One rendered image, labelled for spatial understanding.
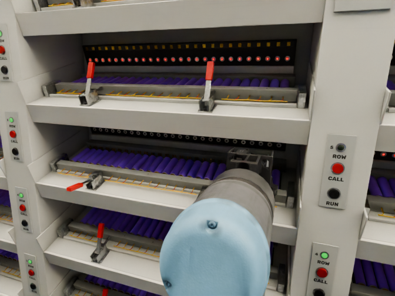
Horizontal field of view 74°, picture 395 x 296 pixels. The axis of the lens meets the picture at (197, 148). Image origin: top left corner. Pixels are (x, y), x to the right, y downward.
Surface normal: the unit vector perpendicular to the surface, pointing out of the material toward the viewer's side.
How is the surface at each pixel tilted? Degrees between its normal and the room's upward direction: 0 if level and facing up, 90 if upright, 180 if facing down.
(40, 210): 90
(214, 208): 5
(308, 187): 90
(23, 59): 90
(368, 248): 108
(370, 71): 90
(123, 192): 18
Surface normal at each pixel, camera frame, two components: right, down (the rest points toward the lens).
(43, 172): 0.95, 0.09
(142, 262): -0.07, -0.86
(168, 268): -0.30, 0.08
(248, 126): -0.31, 0.50
